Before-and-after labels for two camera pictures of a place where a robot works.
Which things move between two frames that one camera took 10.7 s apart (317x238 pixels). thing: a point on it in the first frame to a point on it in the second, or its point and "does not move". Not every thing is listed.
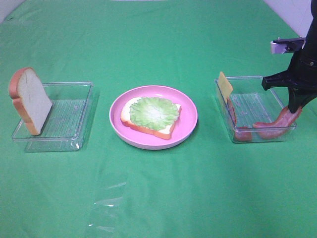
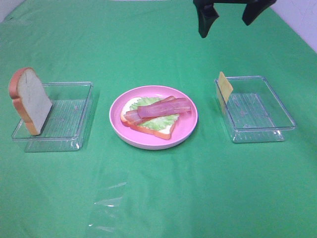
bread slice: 126,119 does not move
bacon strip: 242,134 to 133,115
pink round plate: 184,124 does not move
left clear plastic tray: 66,124 does not move
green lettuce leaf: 154,113 does not move
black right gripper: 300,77 to 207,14
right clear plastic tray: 252,114 does not move
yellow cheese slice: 225,85 does not move
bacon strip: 279,127 to 182,105
